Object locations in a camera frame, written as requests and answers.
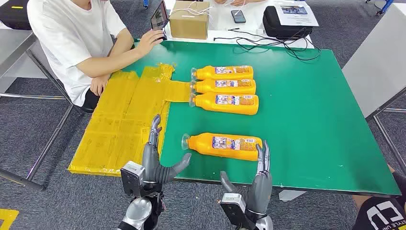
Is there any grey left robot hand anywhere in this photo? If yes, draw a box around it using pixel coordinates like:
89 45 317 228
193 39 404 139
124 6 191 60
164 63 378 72
142 114 192 185

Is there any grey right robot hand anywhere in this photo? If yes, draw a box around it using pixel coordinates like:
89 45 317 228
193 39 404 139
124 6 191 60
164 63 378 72
220 140 273 217

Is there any orange detergent bottle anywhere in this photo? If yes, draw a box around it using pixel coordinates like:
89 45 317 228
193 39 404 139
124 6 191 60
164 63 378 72
191 65 254 81
181 132 263 162
189 92 259 116
190 79 256 95

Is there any dark tablet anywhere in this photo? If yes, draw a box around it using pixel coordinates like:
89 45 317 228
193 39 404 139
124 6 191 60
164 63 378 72
150 0 169 40

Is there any white table foot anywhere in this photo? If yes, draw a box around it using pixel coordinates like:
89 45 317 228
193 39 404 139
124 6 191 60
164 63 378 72
278 190 307 203

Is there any yellow tape mat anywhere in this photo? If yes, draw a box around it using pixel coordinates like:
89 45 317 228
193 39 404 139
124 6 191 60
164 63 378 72
67 63 192 177

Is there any black stool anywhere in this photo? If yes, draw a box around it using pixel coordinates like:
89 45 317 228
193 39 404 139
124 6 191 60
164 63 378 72
76 89 100 114

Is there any person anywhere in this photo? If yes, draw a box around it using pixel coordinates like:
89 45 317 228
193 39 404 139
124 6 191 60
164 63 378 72
27 0 165 109
214 0 266 7
352 165 406 230

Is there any brown cardboard box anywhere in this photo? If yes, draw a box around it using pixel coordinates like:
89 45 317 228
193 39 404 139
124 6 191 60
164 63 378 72
169 0 211 40

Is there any white table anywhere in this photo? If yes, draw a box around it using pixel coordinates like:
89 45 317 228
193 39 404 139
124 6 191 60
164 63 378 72
163 0 315 50

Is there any black carry case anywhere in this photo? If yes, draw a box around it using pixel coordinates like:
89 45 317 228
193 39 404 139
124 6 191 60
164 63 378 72
262 5 314 40

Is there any black smartphone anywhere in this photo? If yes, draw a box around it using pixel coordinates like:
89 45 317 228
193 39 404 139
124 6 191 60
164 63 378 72
231 10 247 24

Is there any grey side table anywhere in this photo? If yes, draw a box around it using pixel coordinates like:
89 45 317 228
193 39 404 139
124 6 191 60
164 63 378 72
342 3 406 177

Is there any printed paper sheet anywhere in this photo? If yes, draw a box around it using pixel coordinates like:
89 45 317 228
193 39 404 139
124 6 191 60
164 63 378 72
273 0 319 27

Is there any black bag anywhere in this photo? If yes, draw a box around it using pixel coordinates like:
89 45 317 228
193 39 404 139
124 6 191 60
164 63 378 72
0 0 33 31

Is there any blue metal rack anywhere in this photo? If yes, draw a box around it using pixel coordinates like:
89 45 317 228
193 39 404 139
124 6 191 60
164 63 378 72
365 0 395 16

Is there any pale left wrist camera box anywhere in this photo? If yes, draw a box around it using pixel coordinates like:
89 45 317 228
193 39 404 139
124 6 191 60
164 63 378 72
120 161 147 197

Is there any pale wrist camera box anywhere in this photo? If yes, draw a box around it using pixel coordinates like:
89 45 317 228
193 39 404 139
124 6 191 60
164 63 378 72
219 193 256 230
120 161 147 197

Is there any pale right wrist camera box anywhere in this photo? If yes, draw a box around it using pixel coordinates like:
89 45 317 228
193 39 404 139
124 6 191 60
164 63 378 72
219 193 256 230

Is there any white cord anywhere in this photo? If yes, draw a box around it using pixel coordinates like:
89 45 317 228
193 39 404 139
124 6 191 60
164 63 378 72
169 1 214 18

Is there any black cable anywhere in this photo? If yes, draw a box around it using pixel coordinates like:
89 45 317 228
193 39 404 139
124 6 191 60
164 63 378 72
213 28 322 61

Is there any grey metal-frame table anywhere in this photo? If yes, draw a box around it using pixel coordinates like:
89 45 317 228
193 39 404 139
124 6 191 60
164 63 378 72
0 28 74 192

